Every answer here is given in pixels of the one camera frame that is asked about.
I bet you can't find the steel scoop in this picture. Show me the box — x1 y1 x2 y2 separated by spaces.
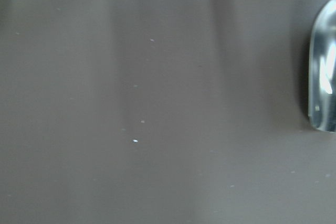
308 0 335 133

